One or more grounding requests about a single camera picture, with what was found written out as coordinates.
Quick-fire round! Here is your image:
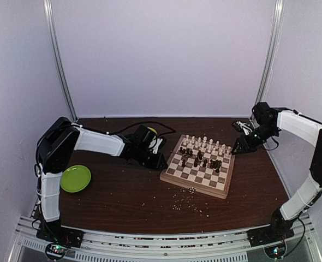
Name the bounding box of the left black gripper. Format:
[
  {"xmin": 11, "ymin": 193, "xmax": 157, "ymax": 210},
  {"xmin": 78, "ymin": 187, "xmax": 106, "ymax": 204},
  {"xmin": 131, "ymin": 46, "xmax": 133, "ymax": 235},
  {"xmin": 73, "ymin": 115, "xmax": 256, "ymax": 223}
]
[{"xmin": 135, "ymin": 146, "xmax": 169, "ymax": 171}]

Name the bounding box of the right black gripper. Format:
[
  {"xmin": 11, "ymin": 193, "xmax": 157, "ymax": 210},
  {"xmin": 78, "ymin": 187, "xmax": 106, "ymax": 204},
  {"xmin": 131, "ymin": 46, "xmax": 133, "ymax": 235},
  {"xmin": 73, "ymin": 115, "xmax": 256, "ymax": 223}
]
[{"xmin": 231, "ymin": 123, "xmax": 277, "ymax": 155}]

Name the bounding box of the wooden chess board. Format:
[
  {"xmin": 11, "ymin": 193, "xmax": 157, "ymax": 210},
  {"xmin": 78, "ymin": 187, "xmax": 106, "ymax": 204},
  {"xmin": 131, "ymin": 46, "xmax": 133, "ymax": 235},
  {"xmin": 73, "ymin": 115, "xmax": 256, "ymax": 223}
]
[{"xmin": 160, "ymin": 134, "xmax": 235, "ymax": 199}]

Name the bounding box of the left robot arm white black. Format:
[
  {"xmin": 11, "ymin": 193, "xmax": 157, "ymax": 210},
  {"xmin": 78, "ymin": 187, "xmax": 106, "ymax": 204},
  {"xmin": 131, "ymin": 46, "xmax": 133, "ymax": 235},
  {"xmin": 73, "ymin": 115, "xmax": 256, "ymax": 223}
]
[{"xmin": 35, "ymin": 117, "xmax": 168, "ymax": 242}]

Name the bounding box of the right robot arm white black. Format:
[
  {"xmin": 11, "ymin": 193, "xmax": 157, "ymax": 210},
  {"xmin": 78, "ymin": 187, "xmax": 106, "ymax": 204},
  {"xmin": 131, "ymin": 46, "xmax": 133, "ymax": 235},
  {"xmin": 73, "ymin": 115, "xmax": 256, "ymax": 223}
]
[{"xmin": 231, "ymin": 102, "xmax": 322, "ymax": 241}]

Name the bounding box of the green bowl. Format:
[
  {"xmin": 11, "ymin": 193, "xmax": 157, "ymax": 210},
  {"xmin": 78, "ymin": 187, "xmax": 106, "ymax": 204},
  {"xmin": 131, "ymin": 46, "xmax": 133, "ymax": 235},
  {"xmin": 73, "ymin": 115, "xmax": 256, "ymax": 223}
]
[{"xmin": 147, "ymin": 127, "xmax": 157, "ymax": 140}]

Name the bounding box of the green plate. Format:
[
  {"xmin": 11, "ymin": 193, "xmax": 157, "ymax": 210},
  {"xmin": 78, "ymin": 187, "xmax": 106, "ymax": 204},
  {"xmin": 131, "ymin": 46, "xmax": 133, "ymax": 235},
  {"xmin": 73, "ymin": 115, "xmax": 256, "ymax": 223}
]
[{"xmin": 61, "ymin": 165, "xmax": 91, "ymax": 193}]

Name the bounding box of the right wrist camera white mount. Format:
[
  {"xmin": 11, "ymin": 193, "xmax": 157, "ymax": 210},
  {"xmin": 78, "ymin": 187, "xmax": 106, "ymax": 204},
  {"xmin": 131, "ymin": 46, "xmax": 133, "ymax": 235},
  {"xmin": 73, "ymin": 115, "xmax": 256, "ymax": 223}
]
[{"xmin": 231, "ymin": 121, "xmax": 253, "ymax": 135}]

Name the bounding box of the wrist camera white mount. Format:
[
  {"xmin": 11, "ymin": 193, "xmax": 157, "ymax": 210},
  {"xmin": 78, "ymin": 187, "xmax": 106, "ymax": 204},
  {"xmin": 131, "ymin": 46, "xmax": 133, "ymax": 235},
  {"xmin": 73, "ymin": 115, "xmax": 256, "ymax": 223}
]
[
  {"xmin": 231, "ymin": 121, "xmax": 253, "ymax": 135},
  {"xmin": 150, "ymin": 138, "xmax": 164, "ymax": 154}
]

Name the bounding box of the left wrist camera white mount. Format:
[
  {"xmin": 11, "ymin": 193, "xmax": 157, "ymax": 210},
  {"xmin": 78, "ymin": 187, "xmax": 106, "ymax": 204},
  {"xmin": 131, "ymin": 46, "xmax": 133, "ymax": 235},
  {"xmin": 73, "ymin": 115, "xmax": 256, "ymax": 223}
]
[{"xmin": 150, "ymin": 138, "xmax": 164, "ymax": 154}]

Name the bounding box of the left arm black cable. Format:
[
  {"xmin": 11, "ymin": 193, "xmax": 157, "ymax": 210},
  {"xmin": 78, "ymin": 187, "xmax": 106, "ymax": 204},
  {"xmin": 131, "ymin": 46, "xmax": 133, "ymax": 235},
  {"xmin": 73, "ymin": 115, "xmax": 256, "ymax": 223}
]
[{"xmin": 106, "ymin": 121, "xmax": 177, "ymax": 137}]

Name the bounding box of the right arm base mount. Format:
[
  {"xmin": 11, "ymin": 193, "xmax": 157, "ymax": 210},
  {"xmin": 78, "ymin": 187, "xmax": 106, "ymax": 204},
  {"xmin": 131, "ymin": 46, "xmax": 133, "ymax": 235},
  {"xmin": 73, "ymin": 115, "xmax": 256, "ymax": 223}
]
[{"xmin": 247, "ymin": 227, "xmax": 294, "ymax": 260}]

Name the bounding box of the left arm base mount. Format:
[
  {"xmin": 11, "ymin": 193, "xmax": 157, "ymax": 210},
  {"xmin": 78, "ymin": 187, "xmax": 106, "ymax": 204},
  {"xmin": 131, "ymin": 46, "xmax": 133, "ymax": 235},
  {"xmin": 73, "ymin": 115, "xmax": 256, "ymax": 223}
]
[{"xmin": 36, "ymin": 228, "xmax": 84, "ymax": 261}]

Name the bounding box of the aluminium front rail frame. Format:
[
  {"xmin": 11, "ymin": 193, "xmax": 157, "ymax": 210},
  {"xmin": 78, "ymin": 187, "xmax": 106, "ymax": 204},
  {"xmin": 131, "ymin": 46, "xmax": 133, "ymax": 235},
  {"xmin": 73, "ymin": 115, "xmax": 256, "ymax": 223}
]
[{"xmin": 13, "ymin": 214, "xmax": 319, "ymax": 262}]

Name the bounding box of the right aluminium corner post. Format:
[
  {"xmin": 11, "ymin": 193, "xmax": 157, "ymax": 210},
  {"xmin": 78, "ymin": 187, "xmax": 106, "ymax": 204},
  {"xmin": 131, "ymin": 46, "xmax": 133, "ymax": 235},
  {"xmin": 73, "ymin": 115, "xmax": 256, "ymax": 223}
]
[{"xmin": 251, "ymin": 0, "xmax": 284, "ymax": 121}]

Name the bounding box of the aluminium corner post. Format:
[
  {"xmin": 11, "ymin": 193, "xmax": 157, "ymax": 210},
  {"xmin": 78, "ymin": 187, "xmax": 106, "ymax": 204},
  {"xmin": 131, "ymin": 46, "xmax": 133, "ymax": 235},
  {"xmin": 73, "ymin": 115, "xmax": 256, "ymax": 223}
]
[
  {"xmin": 43, "ymin": 0, "xmax": 78, "ymax": 122},
  {"xmin": 251, "ymin": 0, "xmax": 284, "ymax": 121}
]

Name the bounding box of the left aluminium corner post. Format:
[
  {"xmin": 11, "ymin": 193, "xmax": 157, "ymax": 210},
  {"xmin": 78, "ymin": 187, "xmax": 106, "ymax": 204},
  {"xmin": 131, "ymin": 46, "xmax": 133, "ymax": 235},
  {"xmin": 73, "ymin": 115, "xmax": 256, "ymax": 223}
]
[{"xmin": 43, "ymin": 0, "xmax": 78, "ymax": 122}]

